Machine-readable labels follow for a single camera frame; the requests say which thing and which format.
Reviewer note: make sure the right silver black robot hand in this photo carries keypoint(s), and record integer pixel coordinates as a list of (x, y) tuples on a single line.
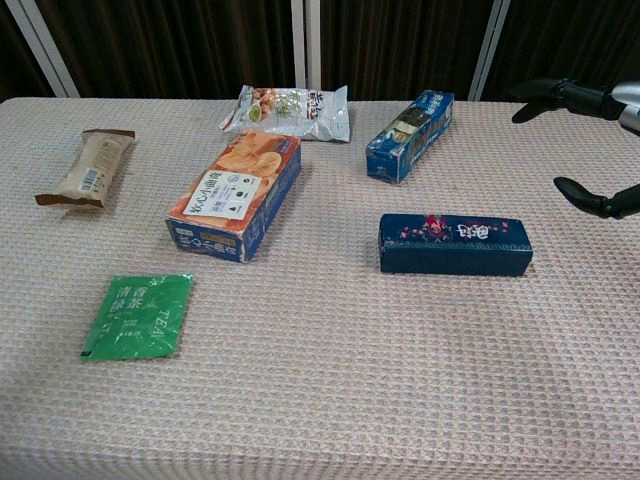
[(590, 97)]

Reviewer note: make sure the dark blue floral box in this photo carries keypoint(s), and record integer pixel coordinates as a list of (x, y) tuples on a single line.
[(450, 250)]

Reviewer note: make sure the dark brown curtain panel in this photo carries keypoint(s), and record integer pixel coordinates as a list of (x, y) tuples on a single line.
[(400, 45), (15, 65), (175, 45), (575, 40)]

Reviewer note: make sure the blue cookie box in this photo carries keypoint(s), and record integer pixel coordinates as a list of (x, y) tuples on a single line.
[(410, 137)]

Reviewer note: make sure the white nut snack bag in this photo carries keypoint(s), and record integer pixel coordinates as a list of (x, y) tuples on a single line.
[(295, 115)]

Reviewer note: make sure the orange blue biscuit box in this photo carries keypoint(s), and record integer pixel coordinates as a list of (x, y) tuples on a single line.
[(235, 200)]

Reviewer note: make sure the pink waffle tablecloth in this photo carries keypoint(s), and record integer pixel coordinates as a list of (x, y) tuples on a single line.
[(320, 380)]

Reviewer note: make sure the green tea sachet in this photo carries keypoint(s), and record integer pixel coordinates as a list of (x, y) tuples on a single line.
[(137, 320)]

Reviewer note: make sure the beige brown snack bar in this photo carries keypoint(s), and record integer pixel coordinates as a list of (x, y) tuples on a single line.
[(90, 167)]

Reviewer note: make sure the white partition frame post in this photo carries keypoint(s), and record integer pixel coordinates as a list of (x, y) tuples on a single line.
[(492, 50), (47, 52), (305, 42)]

